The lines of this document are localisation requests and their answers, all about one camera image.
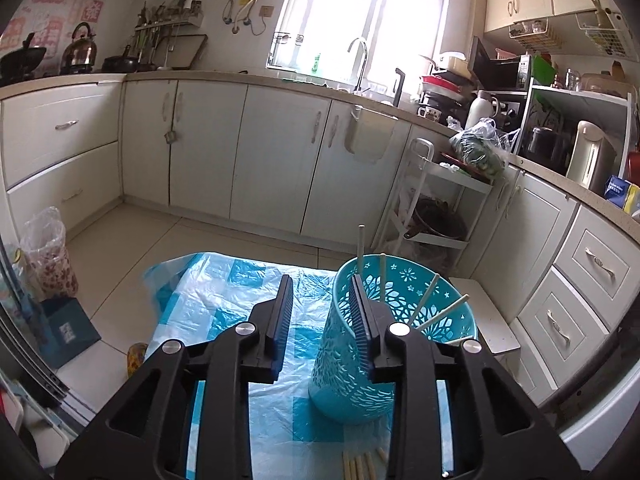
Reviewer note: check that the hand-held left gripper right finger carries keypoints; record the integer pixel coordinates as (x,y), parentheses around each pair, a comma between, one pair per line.
(360,320)

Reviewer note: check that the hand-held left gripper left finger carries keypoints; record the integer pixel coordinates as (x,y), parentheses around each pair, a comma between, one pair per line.
(282,320)

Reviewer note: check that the set of wooden chopsticks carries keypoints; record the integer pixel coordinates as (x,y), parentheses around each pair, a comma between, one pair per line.
(426,296)

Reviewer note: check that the teal perforated plastic basket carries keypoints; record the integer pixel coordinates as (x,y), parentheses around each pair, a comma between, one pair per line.
(340,390)

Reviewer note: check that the blue checkered plastic tablecloth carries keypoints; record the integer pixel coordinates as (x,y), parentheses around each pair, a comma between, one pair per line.
(215,305)

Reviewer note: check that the dark pot with lid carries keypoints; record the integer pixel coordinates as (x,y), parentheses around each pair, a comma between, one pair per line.
(440,220)

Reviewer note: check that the white step stool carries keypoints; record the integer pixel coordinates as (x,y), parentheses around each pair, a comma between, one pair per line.
(492,325)

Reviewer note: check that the yellow patterned slipper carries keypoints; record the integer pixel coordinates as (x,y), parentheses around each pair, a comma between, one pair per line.
(136,360)

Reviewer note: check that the white door cabinet run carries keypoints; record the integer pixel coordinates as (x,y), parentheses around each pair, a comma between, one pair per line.
(270,160)

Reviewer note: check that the white trolley cart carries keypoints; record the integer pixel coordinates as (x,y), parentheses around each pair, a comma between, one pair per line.
(450,177)

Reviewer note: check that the white hanging door bin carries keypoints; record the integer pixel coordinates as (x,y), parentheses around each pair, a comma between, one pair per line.
(370,135)

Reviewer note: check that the plastic bag of greens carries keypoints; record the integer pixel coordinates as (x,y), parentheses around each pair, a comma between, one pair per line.
(475,152)

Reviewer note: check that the blue dustpan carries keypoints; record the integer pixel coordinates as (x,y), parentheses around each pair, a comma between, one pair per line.
(70,332)

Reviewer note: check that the patterned mug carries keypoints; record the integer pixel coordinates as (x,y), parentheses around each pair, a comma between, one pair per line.
(430,112)

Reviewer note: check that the white panelled drawer cabinet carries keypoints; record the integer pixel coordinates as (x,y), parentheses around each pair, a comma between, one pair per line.
(575,270)

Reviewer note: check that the black water tap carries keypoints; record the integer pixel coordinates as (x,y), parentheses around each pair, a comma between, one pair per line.
(398,87)

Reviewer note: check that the white thermos jug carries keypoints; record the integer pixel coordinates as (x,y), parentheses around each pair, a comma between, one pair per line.
(480,112)

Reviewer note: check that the floral plastic bag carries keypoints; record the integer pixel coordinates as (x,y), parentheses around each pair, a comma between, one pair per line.
(50,260)

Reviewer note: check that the stack of dishes and bowls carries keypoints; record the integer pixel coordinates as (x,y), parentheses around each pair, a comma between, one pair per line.
(442,85)

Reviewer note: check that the black rice cooker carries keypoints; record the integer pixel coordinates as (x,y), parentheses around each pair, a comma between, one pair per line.
(545,145)

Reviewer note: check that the chrome sink faucet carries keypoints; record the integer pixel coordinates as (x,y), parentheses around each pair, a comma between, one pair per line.
(364,65)

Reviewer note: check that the green bottle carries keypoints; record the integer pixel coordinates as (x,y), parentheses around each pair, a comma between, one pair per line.
(316,64)

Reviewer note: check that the white electric water boiler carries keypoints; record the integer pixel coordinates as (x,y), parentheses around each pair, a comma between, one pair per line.
(590,157)

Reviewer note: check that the leaning rectangular tray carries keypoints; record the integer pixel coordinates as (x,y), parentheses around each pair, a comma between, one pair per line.
(185,52)

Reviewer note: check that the black microwave oven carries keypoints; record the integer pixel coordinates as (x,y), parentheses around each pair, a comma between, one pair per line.
(497,70)

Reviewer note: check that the blue and yellow snack bags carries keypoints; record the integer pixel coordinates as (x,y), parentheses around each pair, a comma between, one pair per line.
(617,192)

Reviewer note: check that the black frying pan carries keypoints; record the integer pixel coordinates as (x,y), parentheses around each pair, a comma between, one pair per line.
(120,64)

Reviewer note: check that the kitchen window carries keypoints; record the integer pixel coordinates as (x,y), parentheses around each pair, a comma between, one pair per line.
(370,15)

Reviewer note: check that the green cutting board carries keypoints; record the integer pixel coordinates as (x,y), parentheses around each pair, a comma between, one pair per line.
(542,70)

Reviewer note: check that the white countertop shelf rack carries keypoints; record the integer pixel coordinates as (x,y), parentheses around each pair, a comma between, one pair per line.
(580,97)

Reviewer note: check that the red pot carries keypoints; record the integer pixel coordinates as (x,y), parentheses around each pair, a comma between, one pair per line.
(635,167)

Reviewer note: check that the steel kettle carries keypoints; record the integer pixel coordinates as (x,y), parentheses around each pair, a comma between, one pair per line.
(79,52)

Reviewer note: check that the black wok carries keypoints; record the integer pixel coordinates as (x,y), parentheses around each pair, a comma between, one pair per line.
(20,60)

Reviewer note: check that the grey folding frame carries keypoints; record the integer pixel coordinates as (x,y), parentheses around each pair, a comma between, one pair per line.
(30,340)

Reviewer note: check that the wall utensil rack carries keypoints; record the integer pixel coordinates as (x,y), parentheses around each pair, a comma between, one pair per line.
(170,20)

